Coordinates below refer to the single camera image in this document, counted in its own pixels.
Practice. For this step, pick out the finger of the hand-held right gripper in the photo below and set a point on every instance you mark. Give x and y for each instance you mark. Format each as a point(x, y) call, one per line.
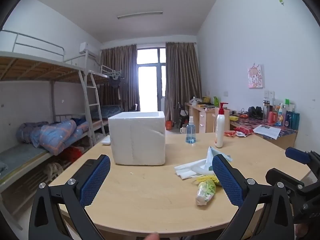
point(282, 180)
point(297, 155)

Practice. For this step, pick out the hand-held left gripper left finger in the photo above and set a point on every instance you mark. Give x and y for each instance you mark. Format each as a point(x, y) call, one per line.
point(96, 177)

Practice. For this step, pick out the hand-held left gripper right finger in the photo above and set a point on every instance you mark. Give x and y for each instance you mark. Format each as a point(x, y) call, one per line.
point(227, 177)

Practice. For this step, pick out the yellow foam net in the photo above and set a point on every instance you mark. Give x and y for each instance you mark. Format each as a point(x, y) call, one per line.
point(206, 178)

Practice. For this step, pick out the green white plastic packet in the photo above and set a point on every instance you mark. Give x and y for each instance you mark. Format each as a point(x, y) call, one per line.
point(205, 192)

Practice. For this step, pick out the white foam box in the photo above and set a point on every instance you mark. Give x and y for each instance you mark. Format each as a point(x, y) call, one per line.
point(137, 140)

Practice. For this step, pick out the person's left hand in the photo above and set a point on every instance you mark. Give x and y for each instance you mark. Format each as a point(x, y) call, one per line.
point(152, 237)

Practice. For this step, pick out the clear plastic bag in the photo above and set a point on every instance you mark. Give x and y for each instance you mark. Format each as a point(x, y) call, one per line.
point(215, 155)

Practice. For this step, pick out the red plastic bag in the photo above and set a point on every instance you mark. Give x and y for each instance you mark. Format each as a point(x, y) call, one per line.
point(73, 153)

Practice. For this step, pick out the white remote control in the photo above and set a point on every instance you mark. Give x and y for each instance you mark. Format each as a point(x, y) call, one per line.
point(106, 141)

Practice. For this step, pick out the printed paper sheet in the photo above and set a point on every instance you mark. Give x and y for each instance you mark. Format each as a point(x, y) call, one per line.
point(267, 131)

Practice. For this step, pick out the row of toiletry bottles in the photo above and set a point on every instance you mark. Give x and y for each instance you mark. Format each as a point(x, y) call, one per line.
point(282, 117)

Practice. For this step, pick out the beige cloth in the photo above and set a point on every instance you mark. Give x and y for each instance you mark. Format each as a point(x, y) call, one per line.
point(53, 170)

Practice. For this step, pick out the red snack packet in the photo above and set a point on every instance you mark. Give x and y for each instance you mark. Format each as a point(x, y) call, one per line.
point(245, 130)
point(230, 134)

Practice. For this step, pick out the white lotion bottle red pump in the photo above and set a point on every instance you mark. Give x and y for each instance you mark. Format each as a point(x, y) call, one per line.
point(220, 132)

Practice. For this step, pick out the blue spray bottle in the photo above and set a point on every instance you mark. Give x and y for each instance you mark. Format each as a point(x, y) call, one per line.
point(190, 135)

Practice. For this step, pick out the patterned desk cloth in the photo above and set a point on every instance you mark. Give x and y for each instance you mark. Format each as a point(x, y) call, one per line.
point(250, 123)

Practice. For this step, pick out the blue orange quilt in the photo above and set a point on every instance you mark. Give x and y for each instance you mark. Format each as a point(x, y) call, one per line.
point(57, 135)

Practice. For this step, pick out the yellow packet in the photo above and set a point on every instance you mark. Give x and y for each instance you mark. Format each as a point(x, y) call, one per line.
point(234, 117)

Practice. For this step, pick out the black headphones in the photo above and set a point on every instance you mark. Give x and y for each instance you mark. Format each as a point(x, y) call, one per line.
point(255, 112)

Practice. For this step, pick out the wooden desk with drawers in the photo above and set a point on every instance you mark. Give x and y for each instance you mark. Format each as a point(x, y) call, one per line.
point(202, 120)

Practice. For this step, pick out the white kettle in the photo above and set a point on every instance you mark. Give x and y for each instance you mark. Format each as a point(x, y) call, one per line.
point(183, 130)

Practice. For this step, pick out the blue plaid bedding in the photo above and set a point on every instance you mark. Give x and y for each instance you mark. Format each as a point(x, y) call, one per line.
point(111, 111)

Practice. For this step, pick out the grey bed ladder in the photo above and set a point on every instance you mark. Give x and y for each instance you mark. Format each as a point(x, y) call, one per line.
point(93, 105)

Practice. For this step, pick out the green bag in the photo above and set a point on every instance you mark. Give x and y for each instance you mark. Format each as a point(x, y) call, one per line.
point(216, 101)

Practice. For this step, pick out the orange bag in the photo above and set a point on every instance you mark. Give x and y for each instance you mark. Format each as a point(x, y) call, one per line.
point(169, 125)

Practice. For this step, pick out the grey mattress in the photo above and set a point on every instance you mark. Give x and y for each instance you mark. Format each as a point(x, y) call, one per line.
point(17, 157)

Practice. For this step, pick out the dark hanging clothes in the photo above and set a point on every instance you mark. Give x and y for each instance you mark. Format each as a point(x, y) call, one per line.
point(115, 85)

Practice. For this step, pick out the brown curtain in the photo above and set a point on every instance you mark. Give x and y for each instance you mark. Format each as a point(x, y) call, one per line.
point(120, 80)
point(182, 80)

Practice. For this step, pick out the small metal bunk bed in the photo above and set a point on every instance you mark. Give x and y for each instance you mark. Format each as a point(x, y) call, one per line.
point(105, 72)

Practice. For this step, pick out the glass balcony door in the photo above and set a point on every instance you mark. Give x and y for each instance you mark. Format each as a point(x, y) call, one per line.
point(148, 85)

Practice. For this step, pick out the large metal bunk bed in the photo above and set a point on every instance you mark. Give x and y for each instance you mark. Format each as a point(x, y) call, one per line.
point(37, 65)

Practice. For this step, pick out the white air conditioner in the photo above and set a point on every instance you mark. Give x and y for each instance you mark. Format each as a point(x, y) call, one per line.
point(87, 47)

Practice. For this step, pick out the ceiling tube light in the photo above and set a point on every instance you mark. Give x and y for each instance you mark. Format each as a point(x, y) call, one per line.
point(140, 14)

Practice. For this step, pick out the white wall socket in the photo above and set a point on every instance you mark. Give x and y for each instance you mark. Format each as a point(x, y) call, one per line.
point(269, 94)

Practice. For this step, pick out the pink cartoon wall poster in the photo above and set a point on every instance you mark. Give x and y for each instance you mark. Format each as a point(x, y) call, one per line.
point(255, 76)

